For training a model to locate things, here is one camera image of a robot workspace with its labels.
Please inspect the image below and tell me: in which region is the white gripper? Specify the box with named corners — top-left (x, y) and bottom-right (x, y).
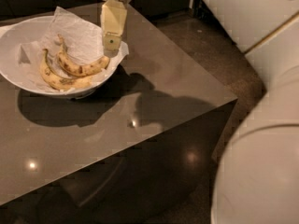
top-left (100, 0), bottom-right (132, 57)

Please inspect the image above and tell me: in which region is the spotted yellow banana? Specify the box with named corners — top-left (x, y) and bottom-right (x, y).
top-left (56, 35), bottom-right (110, 77)
top-left (39, 49), bottom-right (92, 91)

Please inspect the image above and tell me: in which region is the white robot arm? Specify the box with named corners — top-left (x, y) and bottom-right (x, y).
top-left (202, 0), bottom-right (299, 224)

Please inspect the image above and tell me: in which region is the white bowl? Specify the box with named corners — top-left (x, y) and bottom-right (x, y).
top-left (0, 15), bottom-right (118, 99)

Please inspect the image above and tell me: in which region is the white paper liner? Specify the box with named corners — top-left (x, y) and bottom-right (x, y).
top-left (0, 7), bottom-right (130, 95)

